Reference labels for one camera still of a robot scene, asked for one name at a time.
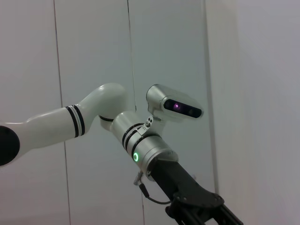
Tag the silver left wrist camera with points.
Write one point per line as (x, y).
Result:
(173, 98)

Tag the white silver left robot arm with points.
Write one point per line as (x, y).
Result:
(47, 126)

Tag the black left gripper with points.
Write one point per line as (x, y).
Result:
(178, 182)

